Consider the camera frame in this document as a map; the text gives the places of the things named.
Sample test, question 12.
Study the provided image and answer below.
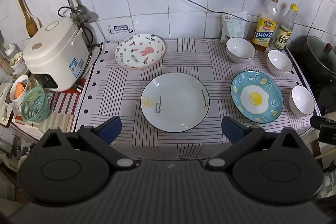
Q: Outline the wooden spatula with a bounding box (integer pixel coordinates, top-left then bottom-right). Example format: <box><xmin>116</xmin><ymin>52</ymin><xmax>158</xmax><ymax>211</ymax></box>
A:
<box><xmin>12</xmin><ymin>0</ymin><xmax>39</xmax><ymax>38</ymax></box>

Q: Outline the white rice cooker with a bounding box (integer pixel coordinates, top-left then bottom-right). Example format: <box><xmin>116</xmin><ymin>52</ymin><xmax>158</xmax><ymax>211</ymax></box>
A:
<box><xmin>22</xmin><ymin>17</ymin><xmax>91</xmax><ymax>92</ymax></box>

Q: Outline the black wok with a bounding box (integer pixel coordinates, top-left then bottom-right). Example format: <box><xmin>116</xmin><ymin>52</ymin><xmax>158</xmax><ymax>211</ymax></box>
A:
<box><xmin>289</xmin><ymin>35</ymin><xmax>336</xmax><ymax>98</ymax></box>

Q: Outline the glass wok lid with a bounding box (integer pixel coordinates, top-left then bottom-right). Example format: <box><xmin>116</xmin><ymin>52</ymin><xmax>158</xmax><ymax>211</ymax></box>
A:
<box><xmin>306</xmin><ymin>35</ymin><xmax>336</xmax><ymax>75</ymax></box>

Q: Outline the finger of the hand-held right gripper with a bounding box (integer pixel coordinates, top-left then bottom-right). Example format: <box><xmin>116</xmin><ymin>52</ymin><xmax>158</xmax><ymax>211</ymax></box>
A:
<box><xmin>310</xmin><ymin>114</ymin><xmax>336</xmax><ymax>128</ymax></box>

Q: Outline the black charger cable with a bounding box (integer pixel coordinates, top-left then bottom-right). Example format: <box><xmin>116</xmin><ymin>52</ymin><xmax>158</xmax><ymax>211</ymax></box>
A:
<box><xmin>175</xmin><ymin>0</ymin><xmax>259</xmax><ymax>24</ymax></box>

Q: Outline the green plastic basket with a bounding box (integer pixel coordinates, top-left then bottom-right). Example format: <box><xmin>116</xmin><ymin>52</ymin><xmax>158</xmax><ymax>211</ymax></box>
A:
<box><xmin>21</xmin><ymin>85</ymin><xmax>51</xmax><ymax>123</ymax></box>

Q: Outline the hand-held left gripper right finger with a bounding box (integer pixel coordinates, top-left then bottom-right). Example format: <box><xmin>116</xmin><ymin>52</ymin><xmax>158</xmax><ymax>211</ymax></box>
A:
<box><xmin>205</xmin><ymin>116</ymin><xmax>307</xmax><ymax>170</ymax></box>

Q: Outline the orange round food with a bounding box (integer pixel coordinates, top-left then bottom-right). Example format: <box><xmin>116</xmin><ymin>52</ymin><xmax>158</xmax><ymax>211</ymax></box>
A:
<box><xmin>15</xmin><ymin>82</ymin><xmax>27</xmax><ymax>98</ymax></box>

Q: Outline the red striped cloth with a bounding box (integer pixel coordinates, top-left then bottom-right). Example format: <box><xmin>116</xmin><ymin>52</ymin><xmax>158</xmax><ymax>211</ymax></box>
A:
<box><xmin>12</xmin><ymin>77</ymin><xmax>87</xmax><ymax>132</ymax></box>

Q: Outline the white plastic seasoning bag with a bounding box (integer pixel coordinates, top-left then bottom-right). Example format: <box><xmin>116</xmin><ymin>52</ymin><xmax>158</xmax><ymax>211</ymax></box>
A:
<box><xmin>220</xmin><ymin>11</ymin><xmax>248</xmax><ymax>44</ymax></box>

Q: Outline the small white container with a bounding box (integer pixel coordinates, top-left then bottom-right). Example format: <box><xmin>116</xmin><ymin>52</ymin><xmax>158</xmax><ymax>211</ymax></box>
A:
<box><xmin>4</xmin><ymin>43</ymin><xmax>27</xmax><ymax>76</ymax></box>

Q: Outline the black stove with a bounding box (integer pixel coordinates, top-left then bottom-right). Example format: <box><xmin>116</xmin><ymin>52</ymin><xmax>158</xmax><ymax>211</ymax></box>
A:
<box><xmin>302</xmin><ymin>64</ymin><xmax>336</xmax><ymax>119</ymax></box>

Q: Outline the pink rabbit print plate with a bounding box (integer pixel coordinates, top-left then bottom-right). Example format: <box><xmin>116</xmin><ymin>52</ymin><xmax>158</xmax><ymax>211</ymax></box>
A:
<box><xmin>115</xmin><ymin>34</ymin><xmax>166</xmax><ymax>70</ymax></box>

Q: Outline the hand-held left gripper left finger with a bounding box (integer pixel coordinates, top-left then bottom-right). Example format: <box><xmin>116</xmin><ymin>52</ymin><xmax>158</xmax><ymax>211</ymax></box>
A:
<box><xmin>34</xmin><ymin>116</ymin><xmax>135</xmax><ymax>170</ymax></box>

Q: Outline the clear vinegar bottle yellow cap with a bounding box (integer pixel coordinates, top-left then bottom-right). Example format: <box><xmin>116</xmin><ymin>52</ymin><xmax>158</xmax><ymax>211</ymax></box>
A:
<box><xmin>272</xmin><ymin>4</ymin><xmax>299</xmax><ymax>50</ymax></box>

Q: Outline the yellow label cooking wine bottle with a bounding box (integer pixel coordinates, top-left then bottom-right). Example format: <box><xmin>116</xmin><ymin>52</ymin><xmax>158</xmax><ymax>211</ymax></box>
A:
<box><xmin>252</xmin><ymin>0</ymin><xmax>279</xmax><ymax>52</ymax></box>

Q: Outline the white bowl with dark rim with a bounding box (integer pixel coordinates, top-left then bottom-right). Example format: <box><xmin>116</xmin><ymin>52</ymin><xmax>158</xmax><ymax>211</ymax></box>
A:
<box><xmin>289</xmin><ymin>85</ymin><xmax>315</xmax><ymax>117</ymax></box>
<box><xmin>266</xmin><ymin>49</ymin><xmax>293</xmax><ymax>75</ymax></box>
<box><xmin>226</xmin><ymin>37</ymin><xmax>256</xmax><ymax>64</ymax></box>

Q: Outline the blue fried egg plate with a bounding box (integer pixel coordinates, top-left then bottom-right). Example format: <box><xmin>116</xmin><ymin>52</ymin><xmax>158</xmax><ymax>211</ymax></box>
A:
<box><xmin>230</xmin><ymin>70</ymin><xmax>284</xmax><ymax>123</ymax></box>

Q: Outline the striped white tablecloth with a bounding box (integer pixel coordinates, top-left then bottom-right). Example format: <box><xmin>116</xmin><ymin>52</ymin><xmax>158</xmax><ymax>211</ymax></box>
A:
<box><xmin>76</xmin><ymin>38</ymin><xmax>322</xmax><ymax>153</ymax></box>

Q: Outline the white cup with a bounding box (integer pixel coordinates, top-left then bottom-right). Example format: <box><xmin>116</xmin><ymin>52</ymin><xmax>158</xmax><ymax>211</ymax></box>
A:
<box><xmin>9</xmin><ymin>74</ymin><xmax>32</xmax><ymax>115</ymax></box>

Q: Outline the white plate with sun drawing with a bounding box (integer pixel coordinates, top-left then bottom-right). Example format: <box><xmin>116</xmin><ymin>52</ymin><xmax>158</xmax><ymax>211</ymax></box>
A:
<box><xmin>140</xmin><ymin>72</ymin><xmax>210</xmax><ymax>133</ymax></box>

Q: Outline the white wall sticker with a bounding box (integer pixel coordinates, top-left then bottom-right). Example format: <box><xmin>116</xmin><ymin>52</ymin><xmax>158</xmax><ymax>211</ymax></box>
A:
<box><xmin>107</xmin><ymin>24</ymin><xmax>135</xmax><ymax>35</ymax></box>

